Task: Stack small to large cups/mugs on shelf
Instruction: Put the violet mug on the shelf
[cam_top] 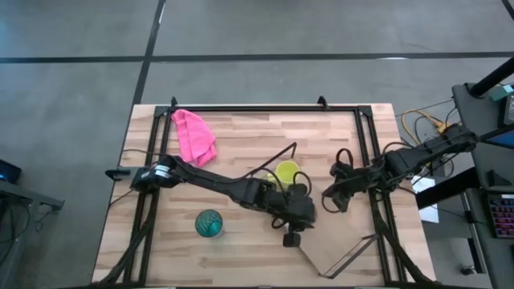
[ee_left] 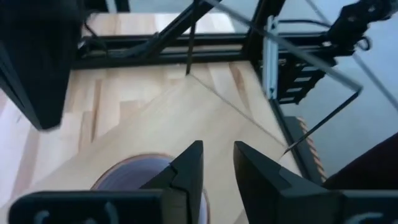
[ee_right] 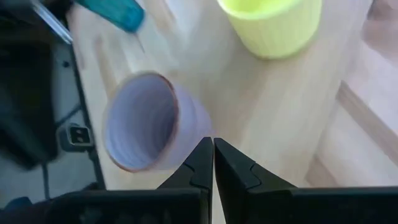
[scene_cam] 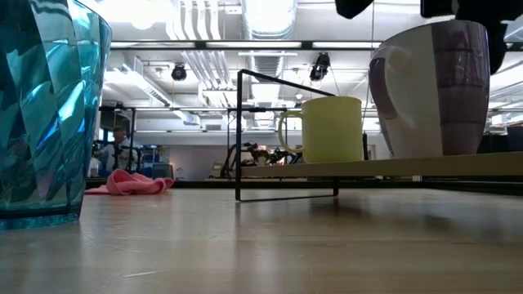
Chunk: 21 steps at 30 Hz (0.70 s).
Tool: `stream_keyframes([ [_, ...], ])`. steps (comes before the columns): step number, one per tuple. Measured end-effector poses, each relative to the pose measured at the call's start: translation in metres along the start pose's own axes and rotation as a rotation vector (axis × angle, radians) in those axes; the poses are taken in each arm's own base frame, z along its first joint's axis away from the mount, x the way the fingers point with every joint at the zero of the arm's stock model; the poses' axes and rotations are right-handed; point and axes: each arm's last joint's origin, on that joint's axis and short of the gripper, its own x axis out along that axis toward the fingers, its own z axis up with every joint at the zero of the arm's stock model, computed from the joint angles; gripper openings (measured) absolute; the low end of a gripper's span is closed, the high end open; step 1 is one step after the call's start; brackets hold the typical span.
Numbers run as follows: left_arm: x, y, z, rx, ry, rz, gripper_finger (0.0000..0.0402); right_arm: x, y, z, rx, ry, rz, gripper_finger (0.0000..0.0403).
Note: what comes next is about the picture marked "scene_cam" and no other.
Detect person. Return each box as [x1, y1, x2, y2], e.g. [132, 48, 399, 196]
[100, 125, 142, 175]

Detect pale yellow mug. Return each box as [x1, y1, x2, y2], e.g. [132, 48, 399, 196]
[277, 96, 364, 164]

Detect teal faceted plastic cup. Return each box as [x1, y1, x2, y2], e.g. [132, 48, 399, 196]
[0, 0, 113, 230]

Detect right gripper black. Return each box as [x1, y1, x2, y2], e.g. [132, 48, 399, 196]
[334, 0, 523, 76]

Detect pink cloth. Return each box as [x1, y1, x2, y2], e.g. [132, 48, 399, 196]
[84, 168, 175, 196]

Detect large white purple striped mug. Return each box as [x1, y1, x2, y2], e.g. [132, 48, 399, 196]
[368, 20, 491, 159]

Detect black table edge rail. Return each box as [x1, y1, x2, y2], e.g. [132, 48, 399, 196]
[83, 179, 523, 196]

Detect silver ceiling duct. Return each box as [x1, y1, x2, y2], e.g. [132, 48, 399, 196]
[240, 0, 298, 40]

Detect blue storage bins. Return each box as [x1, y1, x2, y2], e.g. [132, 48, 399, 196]
[141, 145, 175, 180]

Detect dark background cabinets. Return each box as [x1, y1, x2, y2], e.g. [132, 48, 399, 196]
[477, 124, 523, 154]

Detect black frame wooden shelf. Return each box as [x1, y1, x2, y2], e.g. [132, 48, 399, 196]
[235, 69, 523, 203]

